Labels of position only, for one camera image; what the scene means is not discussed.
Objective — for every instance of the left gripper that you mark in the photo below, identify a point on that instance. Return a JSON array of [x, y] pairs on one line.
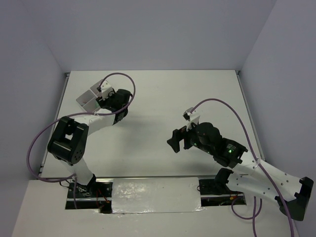
[[103, 102]]

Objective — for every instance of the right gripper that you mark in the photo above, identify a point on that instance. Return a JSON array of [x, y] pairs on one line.
[[179, 134]]

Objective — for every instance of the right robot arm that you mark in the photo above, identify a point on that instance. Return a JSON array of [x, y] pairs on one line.
[[240, 172]]

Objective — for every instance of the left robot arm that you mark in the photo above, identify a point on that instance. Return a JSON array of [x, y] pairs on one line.
[[68, 141]]

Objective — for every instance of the white organizer right box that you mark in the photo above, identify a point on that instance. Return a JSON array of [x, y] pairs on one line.
[[94, 88]]

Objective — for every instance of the white organizer box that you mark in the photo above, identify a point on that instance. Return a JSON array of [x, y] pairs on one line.
[[87, 101], [94, 88]]

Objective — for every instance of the white organizer left box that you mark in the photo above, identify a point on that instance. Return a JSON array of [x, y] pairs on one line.
[[87, 101]]

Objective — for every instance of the silver foil panel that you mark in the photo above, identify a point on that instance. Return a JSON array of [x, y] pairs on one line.
[[155, 195]]

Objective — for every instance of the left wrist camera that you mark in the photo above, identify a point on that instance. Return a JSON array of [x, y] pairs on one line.
[[105, 89]]

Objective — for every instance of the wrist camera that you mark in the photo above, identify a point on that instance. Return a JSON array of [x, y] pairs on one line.
[[105, 89], [192, 118]]

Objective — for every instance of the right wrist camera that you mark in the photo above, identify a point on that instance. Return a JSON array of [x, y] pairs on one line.
[[192, 118]]

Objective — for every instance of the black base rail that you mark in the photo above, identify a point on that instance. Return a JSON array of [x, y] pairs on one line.
[[102, 202]]

